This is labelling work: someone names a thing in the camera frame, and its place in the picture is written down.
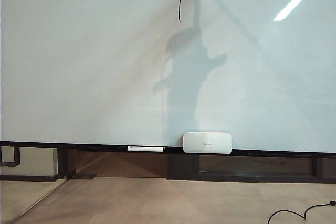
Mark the white glass whiteboard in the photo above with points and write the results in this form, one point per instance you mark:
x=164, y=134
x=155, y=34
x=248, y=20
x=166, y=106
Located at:
x=105, y=64

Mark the white marker with black cap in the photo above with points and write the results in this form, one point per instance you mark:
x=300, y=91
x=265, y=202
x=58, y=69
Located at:
x=144, y=149

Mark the white rectangular board eraser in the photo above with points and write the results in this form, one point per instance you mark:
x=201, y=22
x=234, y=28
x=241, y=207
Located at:
x=207, y=142

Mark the black baseboard strip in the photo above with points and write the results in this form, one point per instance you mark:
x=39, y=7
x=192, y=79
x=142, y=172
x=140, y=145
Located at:
x=26, y=178

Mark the dark brown wall base panel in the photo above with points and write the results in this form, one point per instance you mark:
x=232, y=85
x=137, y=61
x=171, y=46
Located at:
x=236, y=167

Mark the black square wall bracket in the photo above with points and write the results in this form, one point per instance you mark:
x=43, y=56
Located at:
x=16, y=155

